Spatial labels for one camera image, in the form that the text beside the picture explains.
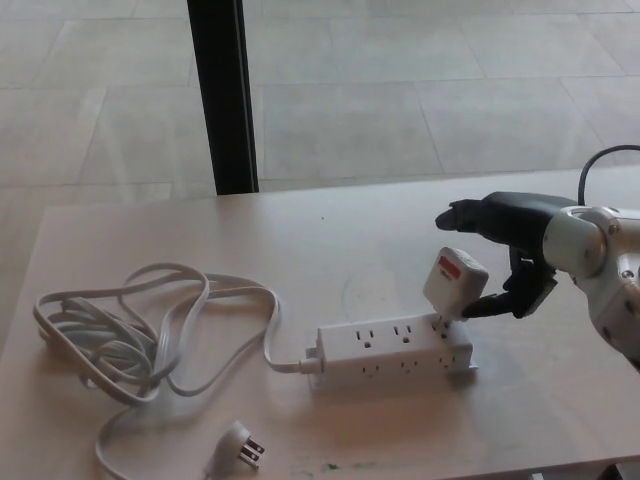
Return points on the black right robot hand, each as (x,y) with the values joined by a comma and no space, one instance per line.
(515,212)

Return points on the white cube charger adapter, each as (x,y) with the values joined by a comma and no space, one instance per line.
(450,290)

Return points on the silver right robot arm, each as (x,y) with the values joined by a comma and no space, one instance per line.
(600,270)

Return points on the white angled three-prong plug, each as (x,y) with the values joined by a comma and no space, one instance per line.
(234,444)

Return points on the white six-outlet power strip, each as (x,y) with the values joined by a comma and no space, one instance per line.
(385,357)

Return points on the black vertical window post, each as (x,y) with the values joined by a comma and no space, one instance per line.
(222,100)

